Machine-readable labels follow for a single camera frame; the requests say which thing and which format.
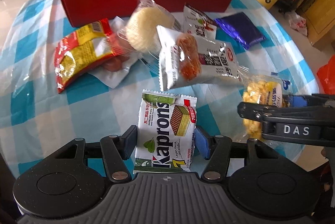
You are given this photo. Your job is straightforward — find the yellow egg crisp packet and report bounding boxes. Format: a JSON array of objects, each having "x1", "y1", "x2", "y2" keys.
[{"x1": 233, "y1": 71, "x2": 293, "y2": 142}]

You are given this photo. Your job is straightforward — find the Kaprons wafer packet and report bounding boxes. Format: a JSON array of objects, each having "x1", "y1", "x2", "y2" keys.
[{"x1": 133, "y1": 90, "x2": 197, "y2": 174}]

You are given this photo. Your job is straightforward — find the vacuum packed sausages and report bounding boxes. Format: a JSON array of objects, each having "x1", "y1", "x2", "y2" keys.
[{"x1": 89, "y1": 17, "x2": 140, "y2": 89}]

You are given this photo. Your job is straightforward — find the white spicy strips packet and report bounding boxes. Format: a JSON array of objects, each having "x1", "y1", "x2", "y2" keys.
[{"x1": 156, "y1": 25, "x2": 240, "y2": 91}]

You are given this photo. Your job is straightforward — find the purple foil packet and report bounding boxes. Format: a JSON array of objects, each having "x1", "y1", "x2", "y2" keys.
[{"x1": 214, "y1": 12, "x2": 265, "y2": 50}]

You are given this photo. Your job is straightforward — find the small white red snack packet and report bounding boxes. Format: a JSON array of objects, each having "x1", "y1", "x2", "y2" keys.
[{"x1": 183, "y1": 3, "x2": 217, "y2": 40}]

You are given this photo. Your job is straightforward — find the yellow red Trolli packet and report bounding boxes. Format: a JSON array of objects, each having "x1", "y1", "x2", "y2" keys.
[{"x1": 54, "y1": 18, "x2": 116, "y2": 94}]

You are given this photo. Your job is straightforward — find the round white cake packet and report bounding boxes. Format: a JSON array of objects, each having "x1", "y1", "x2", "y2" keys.
[{"x1": 117, "y1": 0, "x2": 182, "y2": 55}]

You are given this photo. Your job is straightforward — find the orange plastic bag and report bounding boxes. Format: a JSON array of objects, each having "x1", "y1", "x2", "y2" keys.
[{"x1": 317, "y1": 55, "x2": 335, "y2": 95}]

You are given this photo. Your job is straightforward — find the blue checkered tablecloth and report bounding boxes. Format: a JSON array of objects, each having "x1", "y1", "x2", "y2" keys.
[{"x1": 1, "y1": 0, "x2": 319, "y2": 176}]

